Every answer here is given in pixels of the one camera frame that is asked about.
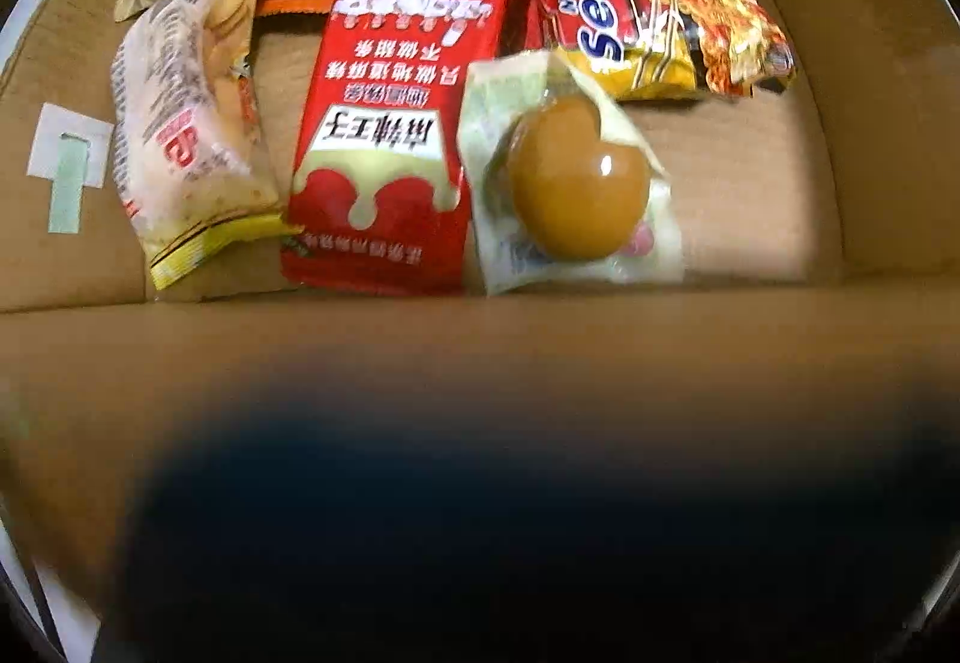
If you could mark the dark blue blurred object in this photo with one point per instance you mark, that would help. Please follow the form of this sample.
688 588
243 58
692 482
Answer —
525 520

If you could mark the pale biscuit packet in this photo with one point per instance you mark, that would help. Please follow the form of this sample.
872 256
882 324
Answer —
187 130

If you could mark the blue printed cardboard box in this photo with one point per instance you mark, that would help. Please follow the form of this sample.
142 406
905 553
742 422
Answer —
750 183

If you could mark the packed brown braised egg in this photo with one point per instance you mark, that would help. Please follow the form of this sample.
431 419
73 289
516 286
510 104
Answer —
577 183

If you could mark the long red snack packet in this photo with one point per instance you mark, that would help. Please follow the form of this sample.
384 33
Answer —
375 130

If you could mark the white green box label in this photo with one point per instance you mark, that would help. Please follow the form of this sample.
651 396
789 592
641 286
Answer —
67 153

